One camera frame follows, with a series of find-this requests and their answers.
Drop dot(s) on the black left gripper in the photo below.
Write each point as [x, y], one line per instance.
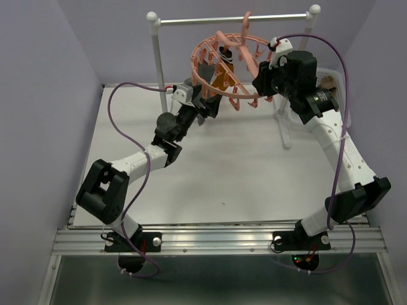
[211, 105]

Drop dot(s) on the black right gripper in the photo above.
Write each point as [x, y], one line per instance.
[261, 82]

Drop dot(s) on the mustard brown striped sock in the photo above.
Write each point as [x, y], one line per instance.
[222, 81]

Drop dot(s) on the pink round clip hanger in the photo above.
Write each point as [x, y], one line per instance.
[245, 47]

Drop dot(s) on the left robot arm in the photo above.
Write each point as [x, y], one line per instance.
[104, 189]

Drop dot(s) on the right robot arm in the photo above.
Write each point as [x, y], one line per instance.
[356, 188]

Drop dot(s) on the beige sock in basket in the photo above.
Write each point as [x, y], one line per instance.
[329, 83]

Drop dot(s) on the white plastic basket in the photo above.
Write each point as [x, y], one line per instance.
[340, 96]

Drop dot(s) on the white drying rack stand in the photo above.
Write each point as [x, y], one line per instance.
[155, 23]

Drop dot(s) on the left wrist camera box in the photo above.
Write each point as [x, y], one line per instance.
[183, 94]

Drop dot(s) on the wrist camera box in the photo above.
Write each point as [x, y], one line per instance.
[279, 47]
[183, 94]

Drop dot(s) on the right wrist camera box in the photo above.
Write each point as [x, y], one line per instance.
[279, 47]

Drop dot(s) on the aluminium mounting rail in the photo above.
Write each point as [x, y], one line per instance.
[223, 239]

